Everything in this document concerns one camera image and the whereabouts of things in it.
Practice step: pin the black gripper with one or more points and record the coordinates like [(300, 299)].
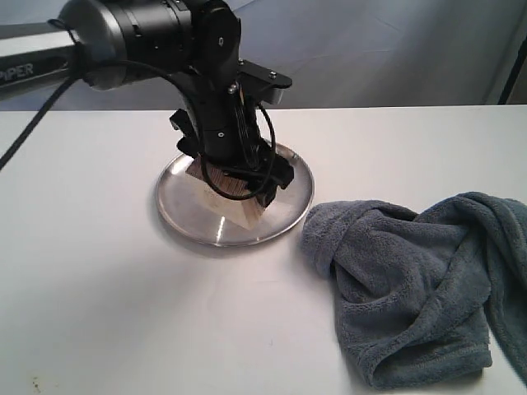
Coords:
[(235, 145)]

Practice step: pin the blue-grey fluffy towel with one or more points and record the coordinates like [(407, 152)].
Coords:
[(419, 296)]

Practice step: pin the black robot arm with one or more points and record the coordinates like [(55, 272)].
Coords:
[(193, 45)]

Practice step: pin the round stainless steel plate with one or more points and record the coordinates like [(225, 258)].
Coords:
[(190, 208)]

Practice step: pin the blue-grey backdrop curtain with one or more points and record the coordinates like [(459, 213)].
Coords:
[(384, 53)]

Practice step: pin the black tripod stand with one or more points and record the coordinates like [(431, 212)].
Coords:
[(513, 74)]

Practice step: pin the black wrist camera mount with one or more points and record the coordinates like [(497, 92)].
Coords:
[(261, 84)]

